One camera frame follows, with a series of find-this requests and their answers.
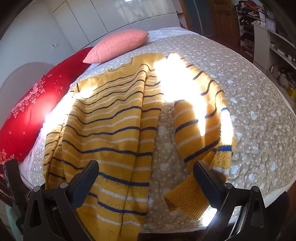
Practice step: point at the red floral pillow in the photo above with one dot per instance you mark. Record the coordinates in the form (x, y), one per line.
(30, 109)

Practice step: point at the white wall socket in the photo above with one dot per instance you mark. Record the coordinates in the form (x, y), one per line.
(54, 45)

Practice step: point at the grey arched headboard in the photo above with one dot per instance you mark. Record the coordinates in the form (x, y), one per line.
(16, 78)

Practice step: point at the pink pillow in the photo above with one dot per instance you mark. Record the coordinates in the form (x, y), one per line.
(115, 45)

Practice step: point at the yellow striped knit sweater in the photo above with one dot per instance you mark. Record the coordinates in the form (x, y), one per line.
(111, 129)

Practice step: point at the white shelf unit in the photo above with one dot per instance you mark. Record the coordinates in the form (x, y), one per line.
(266, 46)

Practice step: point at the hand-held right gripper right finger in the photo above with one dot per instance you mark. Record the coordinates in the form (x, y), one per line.
(209, 185)

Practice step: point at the white wardrobe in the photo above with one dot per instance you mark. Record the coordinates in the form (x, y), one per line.
(104, 16)

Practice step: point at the beige patterned bed blanket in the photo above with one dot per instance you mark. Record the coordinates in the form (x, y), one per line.
(256, 115)

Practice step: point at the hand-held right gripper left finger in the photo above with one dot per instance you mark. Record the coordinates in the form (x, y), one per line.
(84, 183)

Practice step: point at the brown wooden door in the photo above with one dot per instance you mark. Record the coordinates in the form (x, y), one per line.
(224, 18)

